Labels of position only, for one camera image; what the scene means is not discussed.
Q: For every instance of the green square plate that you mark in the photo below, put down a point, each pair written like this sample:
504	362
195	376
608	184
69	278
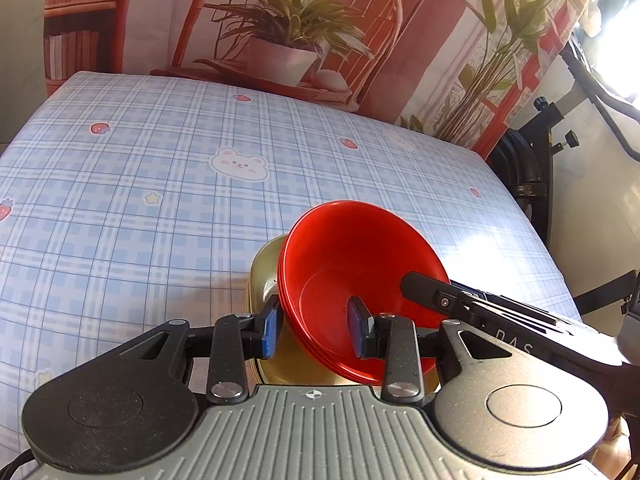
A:
262	275

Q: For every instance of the blue checkered tablecloth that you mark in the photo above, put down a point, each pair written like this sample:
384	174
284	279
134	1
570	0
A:
150	185

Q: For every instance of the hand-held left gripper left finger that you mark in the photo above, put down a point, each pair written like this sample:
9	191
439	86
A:
270	327

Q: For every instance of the printed wall backdrop cloth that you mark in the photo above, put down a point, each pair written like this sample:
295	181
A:
400	35

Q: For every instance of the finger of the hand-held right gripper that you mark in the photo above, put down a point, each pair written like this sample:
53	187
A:
470	288
430	295

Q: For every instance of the black exercise bike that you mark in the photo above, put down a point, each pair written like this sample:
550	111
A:
520	170

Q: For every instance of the white fabric cover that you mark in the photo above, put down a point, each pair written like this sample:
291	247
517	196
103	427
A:
593	15

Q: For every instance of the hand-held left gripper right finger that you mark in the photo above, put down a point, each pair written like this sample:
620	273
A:
356	327

